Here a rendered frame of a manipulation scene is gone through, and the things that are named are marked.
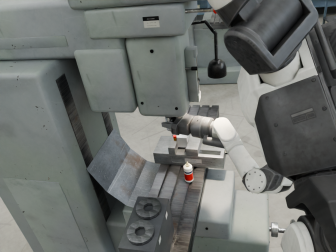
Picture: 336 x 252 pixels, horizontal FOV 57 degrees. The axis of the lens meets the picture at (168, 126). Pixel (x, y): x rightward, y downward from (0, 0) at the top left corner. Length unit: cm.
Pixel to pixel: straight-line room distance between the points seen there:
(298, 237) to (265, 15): 42
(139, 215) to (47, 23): 73
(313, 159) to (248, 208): 98
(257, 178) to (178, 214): 44
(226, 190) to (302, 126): 91
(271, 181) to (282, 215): 156
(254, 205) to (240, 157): 56
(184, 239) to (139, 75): 64
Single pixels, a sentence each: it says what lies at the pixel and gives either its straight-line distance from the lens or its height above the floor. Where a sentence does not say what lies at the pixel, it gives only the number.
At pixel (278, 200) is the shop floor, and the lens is 265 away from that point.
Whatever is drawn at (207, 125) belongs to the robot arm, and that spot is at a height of 127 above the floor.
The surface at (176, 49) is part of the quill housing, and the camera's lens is 104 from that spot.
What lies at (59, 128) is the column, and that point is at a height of 133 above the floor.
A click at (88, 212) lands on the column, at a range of 151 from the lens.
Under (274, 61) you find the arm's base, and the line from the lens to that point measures 61.
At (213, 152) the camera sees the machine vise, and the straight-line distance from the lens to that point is 150.
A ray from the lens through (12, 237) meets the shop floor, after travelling 289.
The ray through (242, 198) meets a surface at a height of 72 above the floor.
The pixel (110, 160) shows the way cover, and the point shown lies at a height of 100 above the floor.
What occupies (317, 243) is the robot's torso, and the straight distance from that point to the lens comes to 66.
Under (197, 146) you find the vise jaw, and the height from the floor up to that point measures 103.
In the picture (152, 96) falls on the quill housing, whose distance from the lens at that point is 113.
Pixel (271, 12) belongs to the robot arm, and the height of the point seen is 177.
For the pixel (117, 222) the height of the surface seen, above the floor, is 71.
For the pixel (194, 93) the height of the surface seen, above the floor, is 138.
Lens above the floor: 193
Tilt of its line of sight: 33 degrees down
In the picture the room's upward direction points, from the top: 8 degrees counter-clockwise
